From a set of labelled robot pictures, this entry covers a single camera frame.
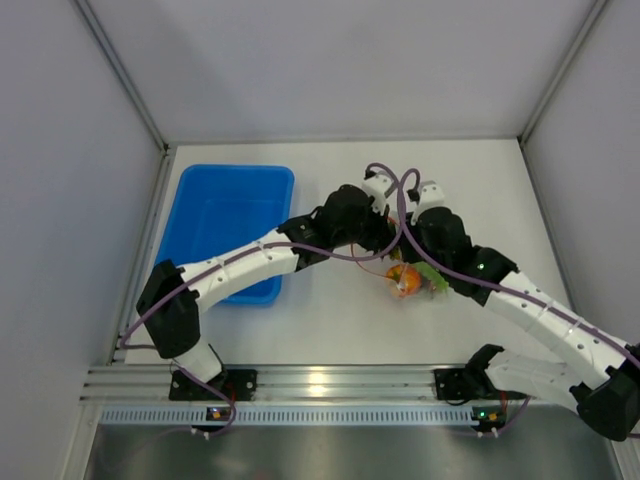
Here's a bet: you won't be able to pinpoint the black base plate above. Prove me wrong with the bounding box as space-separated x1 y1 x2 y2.
168 368 258 402
434 367 500 403

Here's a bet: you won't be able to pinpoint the clear zip top bag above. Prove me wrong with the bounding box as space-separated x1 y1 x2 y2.
355 246 449 300

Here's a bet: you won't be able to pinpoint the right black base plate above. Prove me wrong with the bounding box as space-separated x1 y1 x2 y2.
434 367 500 403

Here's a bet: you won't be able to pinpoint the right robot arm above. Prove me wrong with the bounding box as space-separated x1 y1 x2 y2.
403 206 639 441

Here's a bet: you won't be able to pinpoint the blue plastic bin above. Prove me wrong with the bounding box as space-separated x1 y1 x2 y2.
152 163 296 307

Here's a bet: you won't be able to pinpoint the fake green grapes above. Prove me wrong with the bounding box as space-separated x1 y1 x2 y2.
413 262 449 294

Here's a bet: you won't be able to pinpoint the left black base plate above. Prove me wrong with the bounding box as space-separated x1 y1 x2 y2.
168 368 258 402

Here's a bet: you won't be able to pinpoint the fake pineapple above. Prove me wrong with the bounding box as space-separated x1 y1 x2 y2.
384 222 404 262

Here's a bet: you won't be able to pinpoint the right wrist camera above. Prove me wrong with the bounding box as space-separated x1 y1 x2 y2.
408 180 445 225

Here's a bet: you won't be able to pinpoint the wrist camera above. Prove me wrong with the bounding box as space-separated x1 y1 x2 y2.
361 170 394 215
408 180 445 225

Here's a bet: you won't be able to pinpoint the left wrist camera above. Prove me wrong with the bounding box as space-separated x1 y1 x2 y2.
361 170 394 215

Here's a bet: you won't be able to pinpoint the aluminium mounting rail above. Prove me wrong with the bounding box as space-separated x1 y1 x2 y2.
79 363 481 404

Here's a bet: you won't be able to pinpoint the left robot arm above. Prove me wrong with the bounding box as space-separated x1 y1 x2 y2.
136 179 398 400

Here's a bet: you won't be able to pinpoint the slotted cable duct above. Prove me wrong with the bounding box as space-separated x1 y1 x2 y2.
100 405 483 426

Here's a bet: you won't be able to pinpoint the fake orange peach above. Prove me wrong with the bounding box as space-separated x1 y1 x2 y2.
385 264 422 299

